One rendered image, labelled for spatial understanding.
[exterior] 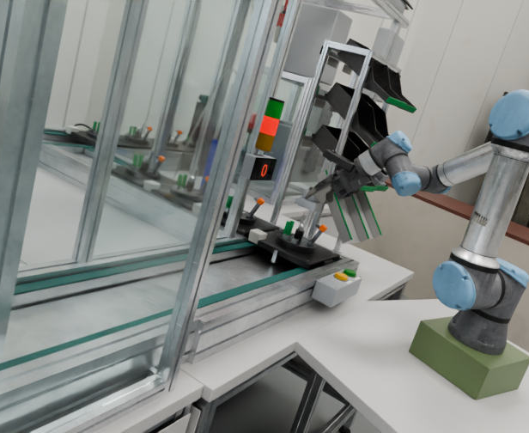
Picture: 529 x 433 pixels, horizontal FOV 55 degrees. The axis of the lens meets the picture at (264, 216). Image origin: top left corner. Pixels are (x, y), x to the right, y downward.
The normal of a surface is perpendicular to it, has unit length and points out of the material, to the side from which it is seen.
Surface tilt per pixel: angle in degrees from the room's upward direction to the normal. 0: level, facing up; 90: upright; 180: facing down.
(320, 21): 90
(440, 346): 90
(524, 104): 85
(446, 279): 100
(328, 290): 90
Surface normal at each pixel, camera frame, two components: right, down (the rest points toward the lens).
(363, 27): 0.55, 0.36
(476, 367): -0.79, -0.08
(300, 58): -0.51, 0.06
